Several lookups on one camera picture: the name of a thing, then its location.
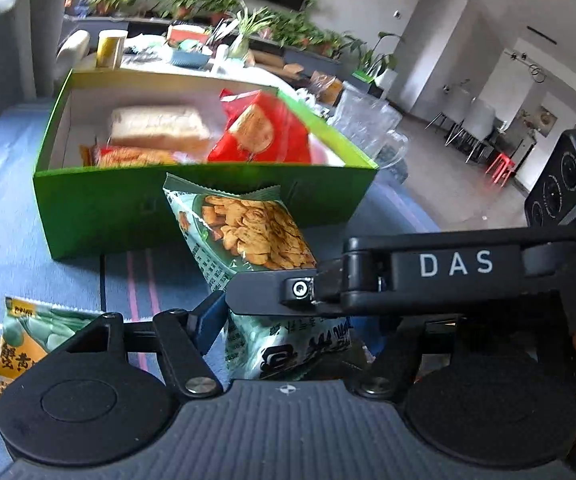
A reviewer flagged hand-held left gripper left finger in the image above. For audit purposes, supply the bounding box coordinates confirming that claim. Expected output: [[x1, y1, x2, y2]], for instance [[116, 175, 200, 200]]
[[48, 290, 229, 402]]

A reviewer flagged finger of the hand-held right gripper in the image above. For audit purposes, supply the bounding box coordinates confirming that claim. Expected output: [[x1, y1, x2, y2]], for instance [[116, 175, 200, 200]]
[[225, 226, 576, 318]]

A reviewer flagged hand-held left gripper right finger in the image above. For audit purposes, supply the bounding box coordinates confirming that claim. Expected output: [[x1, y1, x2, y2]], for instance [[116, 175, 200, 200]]
[[345, 315, 427, 403]]

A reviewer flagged green cracker snack packet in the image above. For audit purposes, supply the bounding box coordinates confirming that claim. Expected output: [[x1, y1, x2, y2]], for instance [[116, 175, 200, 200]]
[[163, 172, 355, 382]]

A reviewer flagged green cardboard box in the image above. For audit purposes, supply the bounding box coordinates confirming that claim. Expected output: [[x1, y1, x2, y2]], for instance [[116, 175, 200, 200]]
[[32, 69, 379, 262]]

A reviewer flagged red yellow crayfish snack packet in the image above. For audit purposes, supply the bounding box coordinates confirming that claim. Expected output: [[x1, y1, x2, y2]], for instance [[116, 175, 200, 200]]
[[78, 144, 179, 169]]

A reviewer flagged green yellow snack packet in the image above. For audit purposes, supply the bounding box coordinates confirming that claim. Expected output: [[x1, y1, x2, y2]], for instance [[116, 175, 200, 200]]
[[0, 296, 106, 414]]

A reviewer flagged sliced bread packet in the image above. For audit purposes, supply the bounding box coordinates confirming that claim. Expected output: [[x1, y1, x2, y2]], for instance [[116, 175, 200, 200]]
[[108, 105, 213, 154]]

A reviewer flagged red stool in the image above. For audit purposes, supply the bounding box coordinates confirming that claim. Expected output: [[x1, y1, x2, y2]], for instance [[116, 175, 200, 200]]
[[485, 152, 517, 189]]

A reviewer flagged white dining chair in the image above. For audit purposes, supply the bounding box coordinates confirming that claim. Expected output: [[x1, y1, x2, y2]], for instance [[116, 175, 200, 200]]
[[425, 82, 475, 134], [445, 97, 512, 164]]

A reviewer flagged clear glass pitcher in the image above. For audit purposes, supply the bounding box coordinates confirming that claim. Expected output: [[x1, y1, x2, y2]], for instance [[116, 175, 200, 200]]
[[330, 82, 411, 182]]

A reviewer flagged white plastic bag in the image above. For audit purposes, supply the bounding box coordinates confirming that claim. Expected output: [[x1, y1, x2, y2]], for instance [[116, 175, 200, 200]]
[[295, 87, 335, 117]]

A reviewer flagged tall plant in white pot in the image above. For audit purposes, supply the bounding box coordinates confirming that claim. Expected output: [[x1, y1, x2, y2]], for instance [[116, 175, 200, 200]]
[[355, 32, 405, 92]]

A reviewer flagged orange plastic bag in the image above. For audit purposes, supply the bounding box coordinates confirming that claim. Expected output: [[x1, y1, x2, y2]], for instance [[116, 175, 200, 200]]
[[310, 72, 345, 107]]

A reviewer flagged blue striped tablecloth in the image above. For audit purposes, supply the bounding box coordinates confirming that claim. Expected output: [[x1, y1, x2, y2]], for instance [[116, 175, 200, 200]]
[[0, 102, 440, 480]]

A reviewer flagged white coffee table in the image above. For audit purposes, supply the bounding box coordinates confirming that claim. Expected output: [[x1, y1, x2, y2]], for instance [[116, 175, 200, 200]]
[[75, 35, 299, 97]]

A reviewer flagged open cardboard box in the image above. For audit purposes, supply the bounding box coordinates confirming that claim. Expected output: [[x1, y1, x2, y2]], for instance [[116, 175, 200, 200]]
[[283, 62, 315, 82]]

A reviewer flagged blue tray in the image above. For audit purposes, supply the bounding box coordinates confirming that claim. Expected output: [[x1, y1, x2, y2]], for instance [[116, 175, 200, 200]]
[[169, 42, 215, 69]]

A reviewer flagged spider plant in glass vase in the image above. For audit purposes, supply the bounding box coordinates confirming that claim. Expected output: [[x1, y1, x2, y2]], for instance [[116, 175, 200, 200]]
[[213, 7, 277, 62]]

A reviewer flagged orange box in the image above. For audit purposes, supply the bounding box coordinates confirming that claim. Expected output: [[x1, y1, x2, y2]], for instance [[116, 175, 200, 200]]
[[167, 24, 207, 46]]

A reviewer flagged yellow can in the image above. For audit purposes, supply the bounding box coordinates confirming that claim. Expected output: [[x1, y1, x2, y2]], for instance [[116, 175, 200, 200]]
[[96, 30, 128, 70]]

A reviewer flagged white cushion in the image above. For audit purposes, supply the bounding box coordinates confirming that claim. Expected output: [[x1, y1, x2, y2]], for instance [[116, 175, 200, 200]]
[[56, 30, 91, 69]]

